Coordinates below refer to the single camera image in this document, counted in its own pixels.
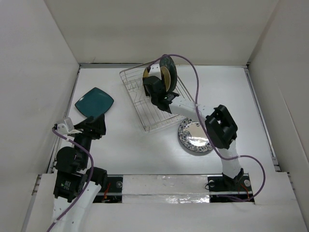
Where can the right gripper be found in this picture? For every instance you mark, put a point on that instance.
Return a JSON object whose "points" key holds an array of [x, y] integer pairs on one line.
{"points": [[147, 94]]}

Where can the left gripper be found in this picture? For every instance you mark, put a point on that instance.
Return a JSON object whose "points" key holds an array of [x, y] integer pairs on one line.
{"points": [[91, 127]]}

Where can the yellow plate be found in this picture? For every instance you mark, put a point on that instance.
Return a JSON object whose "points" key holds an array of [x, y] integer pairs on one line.
{"points": [[146, 72]]}

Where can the plain cream plate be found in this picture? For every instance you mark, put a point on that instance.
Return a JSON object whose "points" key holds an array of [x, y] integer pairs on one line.
{"points": [[166, 78]]}

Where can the round teal plate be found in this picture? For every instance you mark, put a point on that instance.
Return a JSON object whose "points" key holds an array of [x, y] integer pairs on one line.
{"points": [[168, 62]]}

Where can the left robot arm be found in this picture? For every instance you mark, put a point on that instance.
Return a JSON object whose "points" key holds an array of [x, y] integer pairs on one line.
{"points": [[78, 181]]}

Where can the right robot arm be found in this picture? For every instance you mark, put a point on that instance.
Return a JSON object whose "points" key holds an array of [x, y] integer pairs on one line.
{"points": [[217, 123]]}

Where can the square teal plate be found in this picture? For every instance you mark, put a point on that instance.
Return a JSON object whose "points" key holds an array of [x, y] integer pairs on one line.
{"points": [[94, 103]]}

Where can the blue floral white plate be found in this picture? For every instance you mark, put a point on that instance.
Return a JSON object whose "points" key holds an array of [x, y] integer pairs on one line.
{"points": [[193, 138]]}

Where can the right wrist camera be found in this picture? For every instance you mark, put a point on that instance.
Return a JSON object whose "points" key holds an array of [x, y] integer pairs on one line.
{"points": [[155, 71]]}

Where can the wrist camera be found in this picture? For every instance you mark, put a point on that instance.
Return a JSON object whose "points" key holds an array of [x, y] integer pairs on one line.
{"points": [[64, 126], [155, 71]]}

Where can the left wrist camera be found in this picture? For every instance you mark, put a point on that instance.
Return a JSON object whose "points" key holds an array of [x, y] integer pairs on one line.
{"points": [[64, 126]]}

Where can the wire dish rack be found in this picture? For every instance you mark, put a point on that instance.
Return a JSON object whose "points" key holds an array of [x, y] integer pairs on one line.
{"points": [[150, 117]]}

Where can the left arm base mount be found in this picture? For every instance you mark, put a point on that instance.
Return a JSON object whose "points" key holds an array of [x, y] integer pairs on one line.
{"points": [[112, 192]]}

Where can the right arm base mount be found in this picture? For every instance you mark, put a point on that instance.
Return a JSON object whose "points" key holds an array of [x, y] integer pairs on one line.
{"points": [[223, 192]]}

